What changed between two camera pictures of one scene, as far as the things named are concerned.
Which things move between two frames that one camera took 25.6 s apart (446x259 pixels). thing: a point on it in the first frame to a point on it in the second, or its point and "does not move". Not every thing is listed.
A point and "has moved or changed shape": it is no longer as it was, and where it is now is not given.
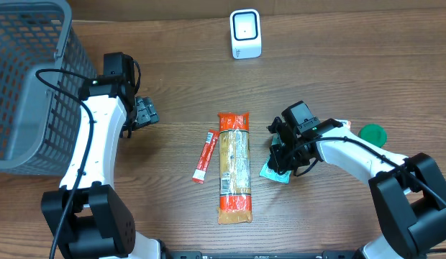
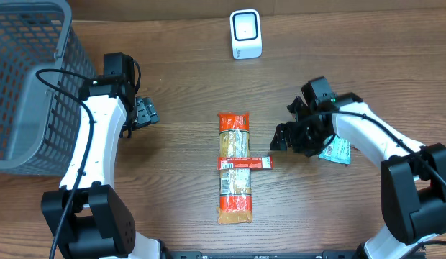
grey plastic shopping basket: [35, 128] does not move
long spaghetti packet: [234, 205] does not move
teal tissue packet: [268, 173] has moved or changed shape
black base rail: [325, 255] does not move
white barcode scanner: [246, 34] does not move
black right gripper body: [280, 152] to [293, 133]
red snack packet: [208, 152] to [245, 162]
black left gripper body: [144, 112] does not move
